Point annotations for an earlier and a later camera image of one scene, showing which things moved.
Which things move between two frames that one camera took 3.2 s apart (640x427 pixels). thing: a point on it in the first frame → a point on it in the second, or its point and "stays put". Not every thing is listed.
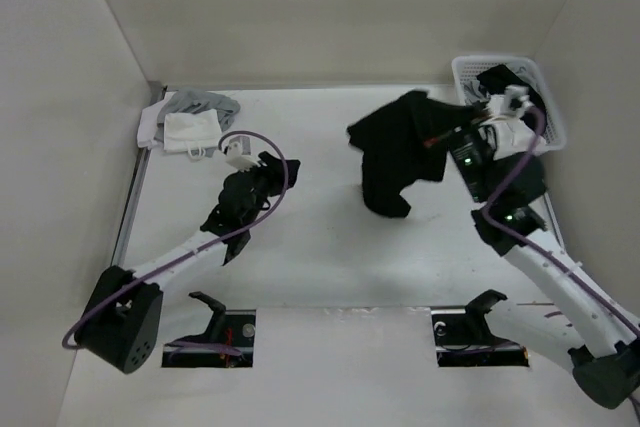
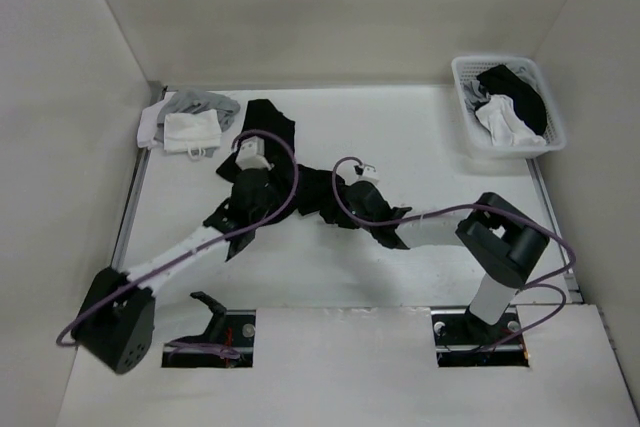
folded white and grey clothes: x=192 y=132 stays put
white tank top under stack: x=148 y=124 stays put
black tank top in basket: x=495 y=78 stays put
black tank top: x=403 y=142 → x=268 y=141
